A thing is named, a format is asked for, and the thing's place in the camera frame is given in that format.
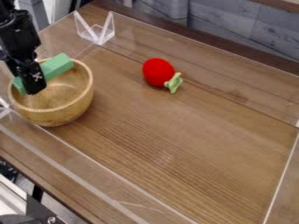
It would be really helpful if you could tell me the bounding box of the green rectangular block stick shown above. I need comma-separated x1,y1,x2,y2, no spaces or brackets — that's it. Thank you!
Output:
13,52,73,95

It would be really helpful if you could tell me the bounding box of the clear acrylic corner bracket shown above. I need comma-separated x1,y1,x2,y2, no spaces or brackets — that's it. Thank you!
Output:
73,10,116,46

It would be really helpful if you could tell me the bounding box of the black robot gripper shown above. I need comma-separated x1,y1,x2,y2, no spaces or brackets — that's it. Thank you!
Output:
0,0,46,95

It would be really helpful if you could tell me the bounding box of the clear acrylic table barrier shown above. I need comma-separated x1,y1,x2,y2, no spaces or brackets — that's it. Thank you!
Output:
0,5,299,224

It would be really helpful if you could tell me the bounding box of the red plush strawberry toy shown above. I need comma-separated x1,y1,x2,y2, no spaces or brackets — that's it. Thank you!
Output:
142,58,182,94

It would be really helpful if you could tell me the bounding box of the black table clamp mount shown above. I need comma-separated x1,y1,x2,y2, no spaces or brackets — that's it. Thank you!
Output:
0,184,66,224

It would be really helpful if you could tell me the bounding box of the light wooden bowl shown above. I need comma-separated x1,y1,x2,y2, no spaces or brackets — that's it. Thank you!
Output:
6,59,93,127

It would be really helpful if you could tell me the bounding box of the grey post behind table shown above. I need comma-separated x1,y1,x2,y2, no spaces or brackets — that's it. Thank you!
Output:
15,0,49,31

